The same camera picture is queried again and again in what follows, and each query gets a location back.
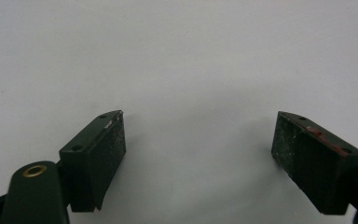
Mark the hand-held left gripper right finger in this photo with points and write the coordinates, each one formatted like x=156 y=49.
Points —
x=313 y=161

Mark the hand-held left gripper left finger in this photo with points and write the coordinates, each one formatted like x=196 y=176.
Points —
x=93 y=158

